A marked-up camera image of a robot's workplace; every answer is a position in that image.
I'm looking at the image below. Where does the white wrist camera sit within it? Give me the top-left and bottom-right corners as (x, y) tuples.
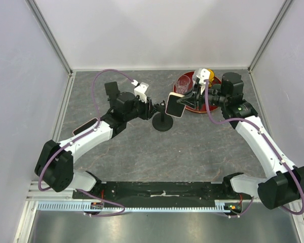
(192, 68), (211, 95)
(131, 79), (149, 103)

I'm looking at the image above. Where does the pink-cased smartphone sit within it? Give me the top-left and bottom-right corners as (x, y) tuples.
(165, 92), (185, 118)

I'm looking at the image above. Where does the yellow mug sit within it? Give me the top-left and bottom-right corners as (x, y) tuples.
(208, 69), (215, 82)

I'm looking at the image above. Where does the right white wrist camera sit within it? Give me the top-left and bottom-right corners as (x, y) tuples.
(192, 68), (211, 95)

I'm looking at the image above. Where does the pink phone near left edge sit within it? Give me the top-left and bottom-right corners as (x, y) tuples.
(72, 117), (98, 136)

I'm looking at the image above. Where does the slotted cable duct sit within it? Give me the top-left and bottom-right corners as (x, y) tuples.
(37, 201), (231, 213)

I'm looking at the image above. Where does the black round-base phone stand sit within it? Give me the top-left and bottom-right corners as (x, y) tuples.
(152, 101), (173, 132)

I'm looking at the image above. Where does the red round tray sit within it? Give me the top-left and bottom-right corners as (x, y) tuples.
(173, 71), (222, 114)

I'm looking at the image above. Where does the right aluminium frame post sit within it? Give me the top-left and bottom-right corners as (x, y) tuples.
(247, 0), (294, 74)

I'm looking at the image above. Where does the aluminium frame post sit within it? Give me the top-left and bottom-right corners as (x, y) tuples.
(247, 0), (294, 74)
(25, 0), (73, 75)

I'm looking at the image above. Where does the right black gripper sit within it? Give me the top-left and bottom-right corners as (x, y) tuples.
(177, 82), (229, 111)

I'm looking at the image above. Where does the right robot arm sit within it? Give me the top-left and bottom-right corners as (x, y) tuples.
(177, 68), (304, 215)

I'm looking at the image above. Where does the left aluminium frame post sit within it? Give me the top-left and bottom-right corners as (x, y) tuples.
(25, 0), (73, 75)

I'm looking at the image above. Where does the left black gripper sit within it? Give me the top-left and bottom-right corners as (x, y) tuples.
(125, 94), (158, 122)

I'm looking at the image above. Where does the clear drinking glass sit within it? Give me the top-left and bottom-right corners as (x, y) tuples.
(175, 75), (191, 94)

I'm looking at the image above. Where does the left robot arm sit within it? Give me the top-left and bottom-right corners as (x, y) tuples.
(35, 92), (165, 199)

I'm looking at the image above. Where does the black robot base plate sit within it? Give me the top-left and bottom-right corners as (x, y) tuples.
(72, 181), (252, 209)

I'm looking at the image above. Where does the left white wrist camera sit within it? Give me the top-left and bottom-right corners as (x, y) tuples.
(131, 79), (149, 103)

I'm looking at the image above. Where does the black folding phone stand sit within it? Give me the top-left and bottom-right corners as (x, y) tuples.
(104, 82), (120, 101)

